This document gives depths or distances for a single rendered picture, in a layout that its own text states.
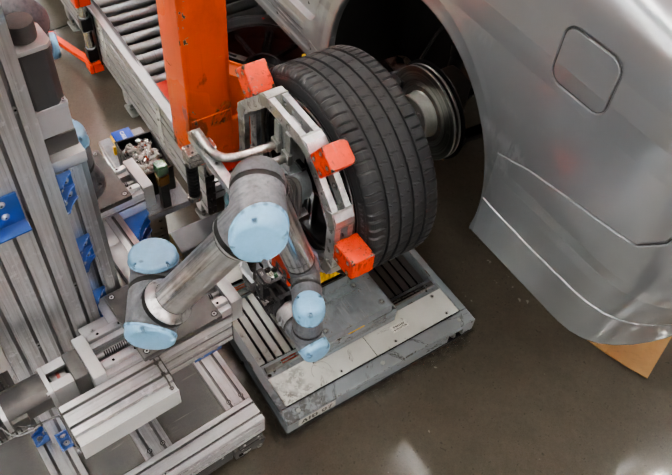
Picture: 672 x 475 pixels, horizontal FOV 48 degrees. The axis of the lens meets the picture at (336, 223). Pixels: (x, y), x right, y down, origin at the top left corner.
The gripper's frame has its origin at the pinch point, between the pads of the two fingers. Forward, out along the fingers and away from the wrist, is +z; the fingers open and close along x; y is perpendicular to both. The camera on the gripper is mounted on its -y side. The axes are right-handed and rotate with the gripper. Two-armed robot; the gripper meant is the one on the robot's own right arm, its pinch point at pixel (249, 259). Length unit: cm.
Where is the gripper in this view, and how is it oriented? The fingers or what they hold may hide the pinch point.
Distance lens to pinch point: 205.3
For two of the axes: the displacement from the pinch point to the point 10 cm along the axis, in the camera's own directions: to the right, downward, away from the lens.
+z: -5.4, -6.7, 5.1
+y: 0.7, -6.4, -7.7
